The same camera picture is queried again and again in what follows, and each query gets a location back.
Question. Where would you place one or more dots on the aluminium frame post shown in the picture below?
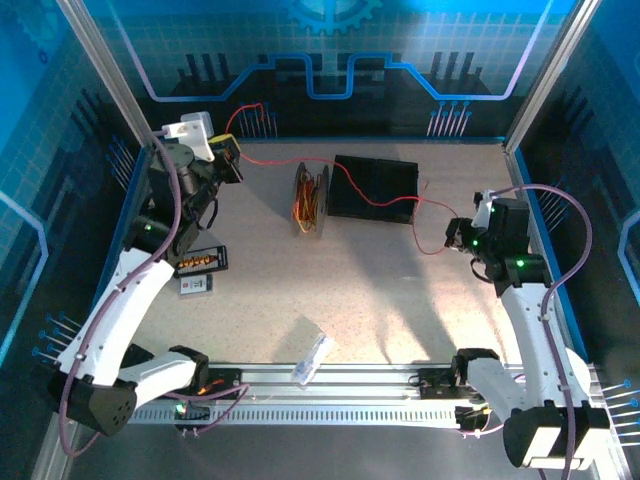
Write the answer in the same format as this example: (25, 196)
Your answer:
(547, 75)
(107, 75)

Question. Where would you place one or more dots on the black plastic bin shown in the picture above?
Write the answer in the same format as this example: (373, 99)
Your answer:
(380, 180)

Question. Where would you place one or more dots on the black adapter board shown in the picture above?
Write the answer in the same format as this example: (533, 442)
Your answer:
(470, 420)
(197, 412)

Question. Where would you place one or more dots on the clear plastic bag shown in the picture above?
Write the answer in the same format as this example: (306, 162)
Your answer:
(310, 360)

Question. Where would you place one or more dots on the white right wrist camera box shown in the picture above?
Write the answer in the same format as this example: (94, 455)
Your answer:
(482, 210)

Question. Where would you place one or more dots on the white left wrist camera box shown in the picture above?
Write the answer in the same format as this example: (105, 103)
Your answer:
(192, 132)

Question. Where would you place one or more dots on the aluminium mounting rail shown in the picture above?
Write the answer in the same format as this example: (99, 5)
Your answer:
(350, 380)

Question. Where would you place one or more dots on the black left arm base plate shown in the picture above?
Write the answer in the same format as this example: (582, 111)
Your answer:
(225, 387)

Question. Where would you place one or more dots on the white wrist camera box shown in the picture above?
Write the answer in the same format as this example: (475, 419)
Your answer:
(192, 132)
(482, 210)

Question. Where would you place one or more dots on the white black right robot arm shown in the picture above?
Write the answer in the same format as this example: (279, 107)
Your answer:
(525, 320)

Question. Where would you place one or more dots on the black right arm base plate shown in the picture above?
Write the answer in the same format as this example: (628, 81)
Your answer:
(432, 385)

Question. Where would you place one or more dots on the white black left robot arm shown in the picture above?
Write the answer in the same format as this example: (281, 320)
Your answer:
(125, 290)

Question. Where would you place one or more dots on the small white card box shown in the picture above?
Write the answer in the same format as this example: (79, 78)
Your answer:
(197, 285)

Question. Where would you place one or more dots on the black bit set case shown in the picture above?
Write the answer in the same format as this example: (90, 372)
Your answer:
(210, 260)

